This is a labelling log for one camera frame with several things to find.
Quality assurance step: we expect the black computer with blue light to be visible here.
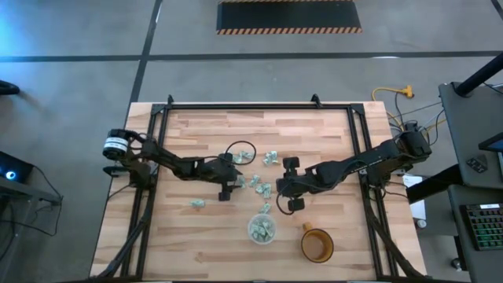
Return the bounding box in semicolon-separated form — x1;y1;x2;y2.
0;151;35;184

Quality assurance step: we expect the backlit black keyboard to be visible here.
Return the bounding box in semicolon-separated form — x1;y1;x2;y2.
459;202;503;252

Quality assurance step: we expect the amber glass mug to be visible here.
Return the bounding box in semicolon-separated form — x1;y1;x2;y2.
300;221;335;264

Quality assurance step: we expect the black metal side stand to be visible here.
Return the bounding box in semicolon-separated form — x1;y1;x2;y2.
0;178;64;241

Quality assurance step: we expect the black hazard-striped floor mat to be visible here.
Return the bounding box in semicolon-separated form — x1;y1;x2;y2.
215;0;363;36

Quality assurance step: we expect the monitor with blue screen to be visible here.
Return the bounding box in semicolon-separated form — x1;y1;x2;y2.
477;131;503;153

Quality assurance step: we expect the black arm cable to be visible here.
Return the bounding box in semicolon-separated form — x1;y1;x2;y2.
275;193;296;216
223;140;258;164

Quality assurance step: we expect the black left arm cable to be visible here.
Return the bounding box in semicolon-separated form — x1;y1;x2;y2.
223;140;258;164

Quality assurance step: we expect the black pole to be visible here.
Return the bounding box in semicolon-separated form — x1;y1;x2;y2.
454;50;503;97

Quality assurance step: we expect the person's foot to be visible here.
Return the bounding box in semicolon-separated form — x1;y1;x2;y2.
0;79;20;97

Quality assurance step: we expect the black metal table frame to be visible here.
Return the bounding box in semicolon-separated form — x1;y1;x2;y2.
94;101;428;283

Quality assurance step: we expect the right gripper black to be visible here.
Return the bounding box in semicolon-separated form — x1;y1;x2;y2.
275;156;318;213

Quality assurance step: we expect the yellow extension cord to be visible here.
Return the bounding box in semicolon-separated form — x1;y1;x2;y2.
371;84;447;145

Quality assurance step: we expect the grey desk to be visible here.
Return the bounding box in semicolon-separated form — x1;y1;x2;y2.
438;81;503;189

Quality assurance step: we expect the black desk crossbar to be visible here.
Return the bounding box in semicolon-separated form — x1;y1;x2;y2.
406;164;464;204

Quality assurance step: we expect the white paper sheet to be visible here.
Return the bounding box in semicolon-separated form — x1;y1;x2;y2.
401;174;428;221

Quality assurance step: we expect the clear plastic cup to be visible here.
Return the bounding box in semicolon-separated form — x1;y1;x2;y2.
247;215;279;248

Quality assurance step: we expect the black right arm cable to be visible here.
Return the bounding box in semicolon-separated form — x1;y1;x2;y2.
275;193;296;216

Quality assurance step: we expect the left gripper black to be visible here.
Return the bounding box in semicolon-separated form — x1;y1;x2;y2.
209;152;243;202

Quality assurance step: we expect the dark charcoal desk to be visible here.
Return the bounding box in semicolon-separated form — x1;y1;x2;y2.
446;184;503;283

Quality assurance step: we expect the black controller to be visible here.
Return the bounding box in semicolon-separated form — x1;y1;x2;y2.
465;156;488;174

